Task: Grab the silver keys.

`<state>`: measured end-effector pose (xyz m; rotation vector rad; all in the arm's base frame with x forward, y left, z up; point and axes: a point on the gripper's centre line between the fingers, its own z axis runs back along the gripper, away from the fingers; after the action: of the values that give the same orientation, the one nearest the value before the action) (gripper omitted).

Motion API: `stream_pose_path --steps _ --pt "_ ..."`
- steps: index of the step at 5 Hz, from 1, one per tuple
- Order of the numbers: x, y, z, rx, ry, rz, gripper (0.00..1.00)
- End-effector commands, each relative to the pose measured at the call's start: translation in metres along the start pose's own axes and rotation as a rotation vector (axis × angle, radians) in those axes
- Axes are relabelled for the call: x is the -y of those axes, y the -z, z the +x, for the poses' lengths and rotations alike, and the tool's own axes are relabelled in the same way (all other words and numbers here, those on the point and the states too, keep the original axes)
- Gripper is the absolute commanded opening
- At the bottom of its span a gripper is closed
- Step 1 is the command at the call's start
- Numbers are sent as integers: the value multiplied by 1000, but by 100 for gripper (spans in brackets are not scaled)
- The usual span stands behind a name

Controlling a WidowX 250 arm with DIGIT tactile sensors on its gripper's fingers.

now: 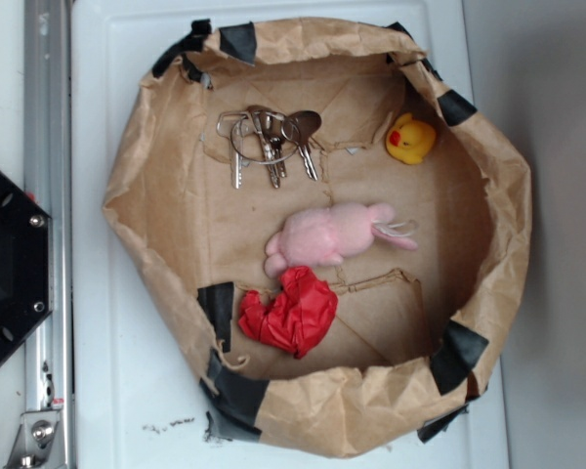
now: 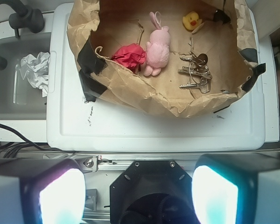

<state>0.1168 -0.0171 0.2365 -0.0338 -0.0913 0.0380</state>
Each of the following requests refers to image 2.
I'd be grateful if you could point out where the pink plush bunny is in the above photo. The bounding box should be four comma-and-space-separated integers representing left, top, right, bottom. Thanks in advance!
144, 11, 171, 77

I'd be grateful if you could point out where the crumpled red paper ball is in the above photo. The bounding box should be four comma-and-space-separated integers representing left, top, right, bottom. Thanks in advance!
111, 43, 147, 73

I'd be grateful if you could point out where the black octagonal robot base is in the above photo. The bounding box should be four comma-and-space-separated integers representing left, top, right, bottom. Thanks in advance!
110, 161, 198, 224

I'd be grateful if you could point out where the silver key bunch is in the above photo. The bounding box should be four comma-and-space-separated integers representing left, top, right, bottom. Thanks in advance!
178, 53, 212, 94

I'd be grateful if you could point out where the black hose fixture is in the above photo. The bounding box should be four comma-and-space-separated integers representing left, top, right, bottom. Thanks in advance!
0, 0, 45, 39

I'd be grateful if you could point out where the brown paper bag tray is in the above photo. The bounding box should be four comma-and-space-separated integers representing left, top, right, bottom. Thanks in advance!
67, 0, 266, 118

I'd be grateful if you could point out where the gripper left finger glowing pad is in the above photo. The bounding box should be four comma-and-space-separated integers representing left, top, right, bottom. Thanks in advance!
0, 159, 86, 224

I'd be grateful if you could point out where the grey plastic bin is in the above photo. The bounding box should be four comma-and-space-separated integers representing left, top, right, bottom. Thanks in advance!
0, 33, 51, 120

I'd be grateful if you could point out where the aluminium frame rail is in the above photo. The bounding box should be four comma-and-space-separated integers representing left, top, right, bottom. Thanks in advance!
14, 150, 280, 172

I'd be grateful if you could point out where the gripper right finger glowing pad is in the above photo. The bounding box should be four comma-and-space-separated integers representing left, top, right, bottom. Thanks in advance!
192, 153, 280, 224

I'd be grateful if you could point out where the yellow rubber duck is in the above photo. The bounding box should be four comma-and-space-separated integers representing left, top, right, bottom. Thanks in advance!
182, 11, 201, 31

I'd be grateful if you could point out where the crumpled white paper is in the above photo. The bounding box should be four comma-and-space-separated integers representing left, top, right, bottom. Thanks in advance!
19, 52, 50, 98

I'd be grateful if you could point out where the black cable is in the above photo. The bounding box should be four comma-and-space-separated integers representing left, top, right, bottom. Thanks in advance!
0, 120, 68, 159

